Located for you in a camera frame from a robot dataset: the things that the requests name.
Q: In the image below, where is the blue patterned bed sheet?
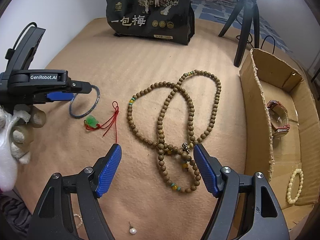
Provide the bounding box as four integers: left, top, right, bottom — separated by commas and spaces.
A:
191, 0, 302, 53

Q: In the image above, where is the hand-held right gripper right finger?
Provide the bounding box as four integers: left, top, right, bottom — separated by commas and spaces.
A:
193, 144, 292, 240

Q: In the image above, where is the cardboard box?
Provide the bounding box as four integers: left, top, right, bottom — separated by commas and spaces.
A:
239, 48, 318, 227

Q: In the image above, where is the blue bangle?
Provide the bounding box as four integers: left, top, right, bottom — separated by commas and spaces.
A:
69, 85, 101, 119

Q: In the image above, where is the black mini tripod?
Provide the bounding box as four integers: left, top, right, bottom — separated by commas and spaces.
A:
219, 0, 260, 67

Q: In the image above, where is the black power cable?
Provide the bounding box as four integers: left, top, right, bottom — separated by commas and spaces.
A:
259, 35, 278, 55

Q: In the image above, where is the person's left hand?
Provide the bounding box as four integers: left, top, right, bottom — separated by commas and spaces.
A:
0, 104, 47, 165

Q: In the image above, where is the green pendant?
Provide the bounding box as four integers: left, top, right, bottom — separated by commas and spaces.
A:
84, 101, 120, 143

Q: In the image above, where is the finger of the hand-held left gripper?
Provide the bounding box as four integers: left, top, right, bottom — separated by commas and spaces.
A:
46, 92, 75, 103
67, 80, 92, 94

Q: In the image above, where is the cream bead bracelet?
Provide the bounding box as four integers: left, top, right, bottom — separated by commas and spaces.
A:
287, 169, 304, 204

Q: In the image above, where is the black printed snack bag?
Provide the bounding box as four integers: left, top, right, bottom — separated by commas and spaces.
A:
105, 0, 195, 46

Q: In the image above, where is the wristwatch with red strap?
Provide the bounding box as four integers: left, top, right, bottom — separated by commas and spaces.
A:
266, 99, 291, 138

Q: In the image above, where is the striped grey clothing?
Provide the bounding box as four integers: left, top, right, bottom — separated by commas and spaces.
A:
0, 192, 34, 240

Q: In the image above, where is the wooden bead necklace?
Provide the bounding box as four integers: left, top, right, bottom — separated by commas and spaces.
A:
127, 70, 223, 194

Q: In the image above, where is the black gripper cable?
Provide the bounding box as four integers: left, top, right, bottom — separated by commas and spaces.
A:
6, 22, 38, 58

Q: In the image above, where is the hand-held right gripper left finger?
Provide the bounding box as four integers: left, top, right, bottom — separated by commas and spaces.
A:
27, 143, 123, 240

